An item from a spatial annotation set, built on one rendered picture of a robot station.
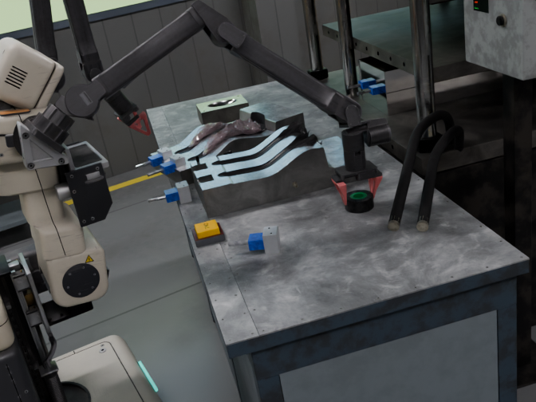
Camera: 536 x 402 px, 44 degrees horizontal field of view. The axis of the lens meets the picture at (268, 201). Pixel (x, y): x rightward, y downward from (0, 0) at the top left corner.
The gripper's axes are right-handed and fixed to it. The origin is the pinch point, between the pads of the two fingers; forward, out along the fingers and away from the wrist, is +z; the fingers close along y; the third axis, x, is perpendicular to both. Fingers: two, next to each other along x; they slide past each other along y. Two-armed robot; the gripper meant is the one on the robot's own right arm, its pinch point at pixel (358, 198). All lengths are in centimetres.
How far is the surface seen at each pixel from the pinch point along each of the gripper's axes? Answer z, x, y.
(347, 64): -12, 105, 37
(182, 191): -1, 33, -45
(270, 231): -2.2, -11.3, -27.9
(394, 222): 0.2, -18.3, 2.4
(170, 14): -18, 317, -13
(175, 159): -5, 52, -44
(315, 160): -6.9, 17.5, -6.1
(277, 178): -4.1, 17.5, -18.0
